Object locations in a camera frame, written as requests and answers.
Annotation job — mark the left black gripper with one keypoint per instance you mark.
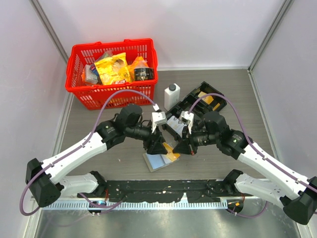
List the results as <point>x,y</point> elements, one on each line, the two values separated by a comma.
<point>154,143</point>

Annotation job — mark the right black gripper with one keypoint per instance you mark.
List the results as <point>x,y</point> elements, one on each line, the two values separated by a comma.
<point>183,147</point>

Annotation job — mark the orange yellow credit card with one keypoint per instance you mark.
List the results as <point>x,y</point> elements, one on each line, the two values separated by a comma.
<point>170,156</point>

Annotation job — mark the grey leather card holder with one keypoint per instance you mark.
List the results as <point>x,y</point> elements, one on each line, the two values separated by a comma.
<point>156,162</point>

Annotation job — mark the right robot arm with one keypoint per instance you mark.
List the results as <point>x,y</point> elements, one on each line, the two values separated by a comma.
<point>293,192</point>

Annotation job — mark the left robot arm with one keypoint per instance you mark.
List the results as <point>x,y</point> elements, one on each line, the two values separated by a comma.
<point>48,180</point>

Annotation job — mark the white card boxes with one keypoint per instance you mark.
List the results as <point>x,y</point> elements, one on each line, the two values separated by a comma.
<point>175,125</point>

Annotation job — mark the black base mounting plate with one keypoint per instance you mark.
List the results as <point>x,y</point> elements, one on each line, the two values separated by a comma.
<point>165,191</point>

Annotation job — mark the white bottle grey cap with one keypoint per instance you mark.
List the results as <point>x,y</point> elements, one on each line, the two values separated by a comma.
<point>171,96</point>

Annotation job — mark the black compartment organizer tray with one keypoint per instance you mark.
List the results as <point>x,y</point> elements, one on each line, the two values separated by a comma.
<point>199,110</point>

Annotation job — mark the black labelled jar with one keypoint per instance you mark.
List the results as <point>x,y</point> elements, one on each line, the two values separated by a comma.
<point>143,74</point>

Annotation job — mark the orange snack bag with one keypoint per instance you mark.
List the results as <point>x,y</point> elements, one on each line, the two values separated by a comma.
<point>139,62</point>

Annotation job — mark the yellow chips bag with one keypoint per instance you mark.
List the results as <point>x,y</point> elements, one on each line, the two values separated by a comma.
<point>113,70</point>

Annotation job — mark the grey green snack packet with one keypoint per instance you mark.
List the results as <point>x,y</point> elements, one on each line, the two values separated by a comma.
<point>88,77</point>

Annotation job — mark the red plastic shopping basket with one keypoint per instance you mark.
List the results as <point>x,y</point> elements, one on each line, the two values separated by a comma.
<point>93,97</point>

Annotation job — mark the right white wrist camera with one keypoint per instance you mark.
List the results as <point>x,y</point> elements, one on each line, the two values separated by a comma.
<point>187,118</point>

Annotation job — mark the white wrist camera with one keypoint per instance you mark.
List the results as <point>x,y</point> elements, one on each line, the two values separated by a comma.
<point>158,117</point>
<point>187,118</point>

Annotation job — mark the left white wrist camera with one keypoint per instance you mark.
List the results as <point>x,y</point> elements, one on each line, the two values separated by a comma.
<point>158,117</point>

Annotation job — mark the white slotted cable duct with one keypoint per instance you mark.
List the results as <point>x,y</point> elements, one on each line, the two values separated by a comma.
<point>182,205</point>

